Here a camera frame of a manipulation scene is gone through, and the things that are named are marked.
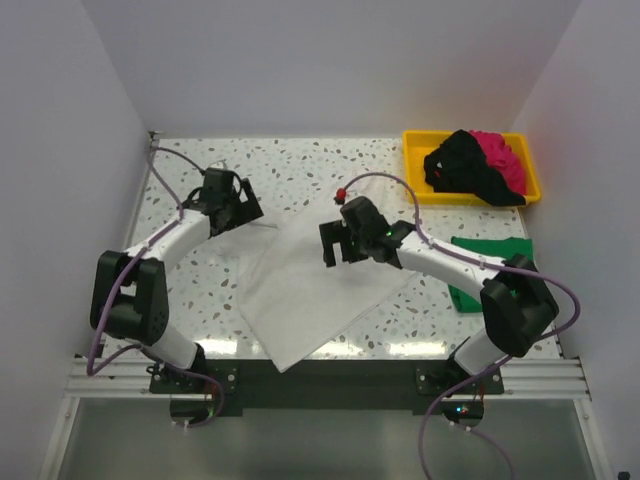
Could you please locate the white t shirt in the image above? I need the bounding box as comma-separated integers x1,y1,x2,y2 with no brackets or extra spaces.
214,182,413,372

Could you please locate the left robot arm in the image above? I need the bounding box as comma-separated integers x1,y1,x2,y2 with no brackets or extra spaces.
90,167,263,394

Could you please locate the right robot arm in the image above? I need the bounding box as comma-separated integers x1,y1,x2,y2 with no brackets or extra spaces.
319,197,559,393

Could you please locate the yellow plastic bin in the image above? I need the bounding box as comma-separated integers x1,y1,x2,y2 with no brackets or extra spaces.
402,130,542,207

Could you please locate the black t shirt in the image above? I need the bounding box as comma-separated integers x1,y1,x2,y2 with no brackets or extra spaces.
424,130,525,207

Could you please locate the folded green t shirt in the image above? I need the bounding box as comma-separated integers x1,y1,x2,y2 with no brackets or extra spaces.
448,236,534,314

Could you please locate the pink t shirt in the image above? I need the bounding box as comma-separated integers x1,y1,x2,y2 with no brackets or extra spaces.
470,130,527,195

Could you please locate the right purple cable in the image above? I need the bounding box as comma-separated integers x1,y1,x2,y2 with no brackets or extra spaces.
417,172,582,480

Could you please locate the purple cable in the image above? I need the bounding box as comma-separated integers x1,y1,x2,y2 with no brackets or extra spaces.
417,172,582,480
85,147,231,431

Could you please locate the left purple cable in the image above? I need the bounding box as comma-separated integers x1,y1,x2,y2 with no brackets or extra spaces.
85,147,231,431

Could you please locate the aluminium frame rail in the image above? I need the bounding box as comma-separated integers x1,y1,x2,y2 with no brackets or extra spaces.
64,130,594,401

